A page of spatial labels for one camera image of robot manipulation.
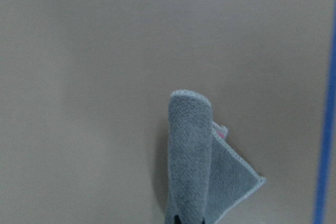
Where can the grey microfibre cloth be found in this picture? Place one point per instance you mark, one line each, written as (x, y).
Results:
(207, 177)

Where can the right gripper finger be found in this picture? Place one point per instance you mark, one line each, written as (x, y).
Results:
(177, 220)

